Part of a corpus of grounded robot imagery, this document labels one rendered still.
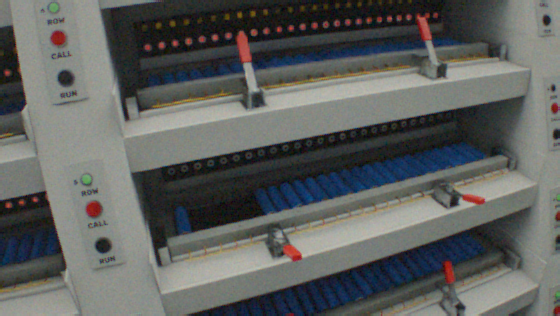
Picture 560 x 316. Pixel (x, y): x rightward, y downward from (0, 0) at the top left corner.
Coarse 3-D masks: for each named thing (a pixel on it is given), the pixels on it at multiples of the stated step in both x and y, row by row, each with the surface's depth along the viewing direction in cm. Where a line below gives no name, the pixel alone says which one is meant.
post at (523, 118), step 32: (448, 0) 76; (480, 0) 68; (512, 0) 61; (448, 32) 78; (544, 64) 62; (544, 96) 62; (512, 128) 68; (544, 128) 63; (544, 192) 65; (512, 224) 72; (544, 224) 65; (544, 256) 66; (544, 288) 68
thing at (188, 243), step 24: (456, 168) 65; (480, 168) 65; (504, 168) 68; (360, 192) 61; (384, 192) 60; (408, 192) 62; (264, 216) 56; (288, 216) 56; (312, 216) 57; (336, 216) 58; (168, 240) 53; (192, 240) 52; (216, 240) 54; (240, 240) 55
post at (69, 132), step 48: (96, 0) 42; (96, 48) 42; (48, 96) 41; (96, 96) 43; (48, 144) 42; (96, 144) 44; (48, 192) 42; (144, 240) 46; (96, 288) 45; (144, 288) 47
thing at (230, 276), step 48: (384, 144) 74; (480, 144) 76; (144, 192) 58; (480, 192) 63; (528, 192) 64; (336, 240) 55; (384, 240) 56; (432, 240) 60; (192, 288) 49; (240, 288) 51
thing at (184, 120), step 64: (384, 0) 69; (192, 64) 61; (256, 64) 61; (320, 64) 57; (384, 64) 60; (448, 64) 61; (512, 64) 63; (128, 128) 47; (192, 128) 47; (256, 128) 49; (320, 128) 52
